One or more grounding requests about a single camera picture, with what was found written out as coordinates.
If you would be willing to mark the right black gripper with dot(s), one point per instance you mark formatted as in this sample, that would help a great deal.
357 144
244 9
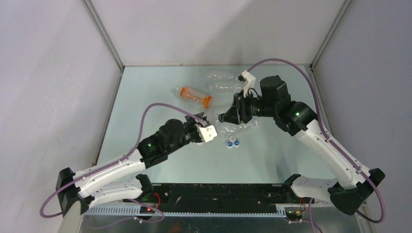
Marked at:
236 113

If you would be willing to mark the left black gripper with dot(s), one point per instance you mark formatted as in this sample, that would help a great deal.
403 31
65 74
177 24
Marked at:
192 122

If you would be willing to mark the blue cap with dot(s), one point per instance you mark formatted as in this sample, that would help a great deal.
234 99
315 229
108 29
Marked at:
229 144
236 143

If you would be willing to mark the clear bottle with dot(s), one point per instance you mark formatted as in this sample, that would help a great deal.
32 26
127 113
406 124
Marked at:
217 116
222 76

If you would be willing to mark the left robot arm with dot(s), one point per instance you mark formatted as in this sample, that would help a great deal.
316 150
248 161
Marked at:
121 178

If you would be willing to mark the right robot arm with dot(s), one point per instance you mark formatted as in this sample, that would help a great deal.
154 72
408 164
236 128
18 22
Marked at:
353 182

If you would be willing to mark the clear bottle nearest caps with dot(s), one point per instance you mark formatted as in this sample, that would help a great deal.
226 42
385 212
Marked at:
225 129

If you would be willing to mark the clear bottle second row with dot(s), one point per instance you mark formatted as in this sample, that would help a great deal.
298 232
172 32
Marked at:
225 87

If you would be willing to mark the orange labelled bottle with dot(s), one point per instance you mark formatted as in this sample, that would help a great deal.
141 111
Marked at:
190 94

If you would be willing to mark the left electronics board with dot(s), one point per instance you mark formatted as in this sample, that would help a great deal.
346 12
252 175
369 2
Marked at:
143 210

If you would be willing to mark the electronics board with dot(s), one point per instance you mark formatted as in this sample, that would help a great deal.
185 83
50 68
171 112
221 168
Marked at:
143 210
294 216

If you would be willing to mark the right electronics board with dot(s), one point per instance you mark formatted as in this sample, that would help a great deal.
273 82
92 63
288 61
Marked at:
294 216

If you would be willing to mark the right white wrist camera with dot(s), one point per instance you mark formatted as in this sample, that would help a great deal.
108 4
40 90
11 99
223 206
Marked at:
248 81

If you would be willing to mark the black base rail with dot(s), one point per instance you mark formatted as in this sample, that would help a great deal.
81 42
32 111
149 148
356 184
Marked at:
220 198

